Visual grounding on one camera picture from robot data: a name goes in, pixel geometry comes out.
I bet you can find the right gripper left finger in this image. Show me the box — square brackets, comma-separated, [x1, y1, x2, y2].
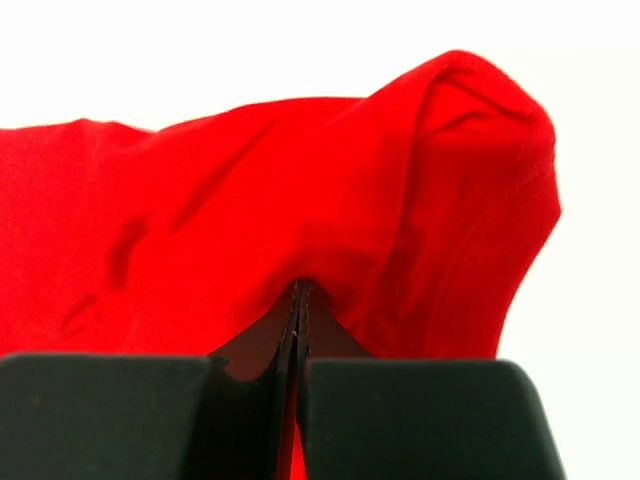
[207, 281, 300, 383]

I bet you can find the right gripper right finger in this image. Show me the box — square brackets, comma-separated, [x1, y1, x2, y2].
[297, 281, 373, 360]

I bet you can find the red t shirt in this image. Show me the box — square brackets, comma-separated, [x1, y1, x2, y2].
[1, 51, 565, 479]

